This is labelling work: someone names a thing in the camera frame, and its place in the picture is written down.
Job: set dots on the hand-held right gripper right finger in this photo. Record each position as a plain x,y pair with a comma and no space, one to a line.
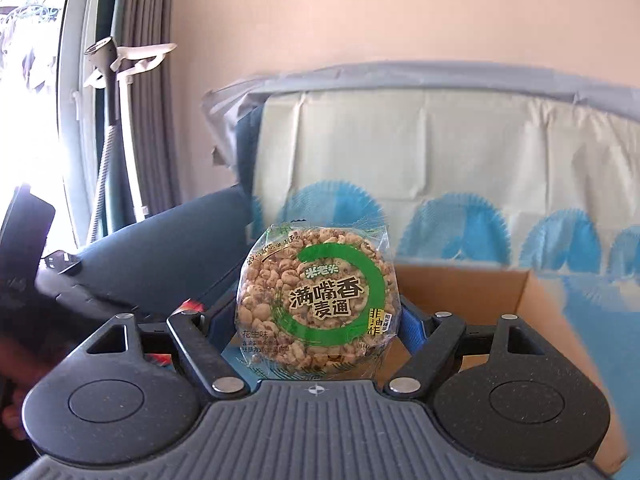
410,327

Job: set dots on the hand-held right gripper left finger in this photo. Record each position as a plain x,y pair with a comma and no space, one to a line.
222,325

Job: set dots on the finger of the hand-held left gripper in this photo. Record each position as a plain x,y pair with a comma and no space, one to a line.
85,295

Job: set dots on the red snack packet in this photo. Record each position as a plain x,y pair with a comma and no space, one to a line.
187,306

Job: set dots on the cardboard box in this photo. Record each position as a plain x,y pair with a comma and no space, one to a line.
475,295

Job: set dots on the round puffed grain cake packet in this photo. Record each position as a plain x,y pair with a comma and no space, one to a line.
310,300

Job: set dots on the person's left hand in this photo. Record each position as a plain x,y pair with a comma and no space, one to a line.
25,360

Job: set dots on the blue sofa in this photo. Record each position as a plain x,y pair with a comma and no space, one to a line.
175,245

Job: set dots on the blue white printed blanket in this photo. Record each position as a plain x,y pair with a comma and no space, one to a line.
450,135

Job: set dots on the grey curtain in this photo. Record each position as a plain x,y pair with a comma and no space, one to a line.
155,110

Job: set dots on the clothes drying rack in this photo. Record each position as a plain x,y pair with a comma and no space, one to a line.
30,15

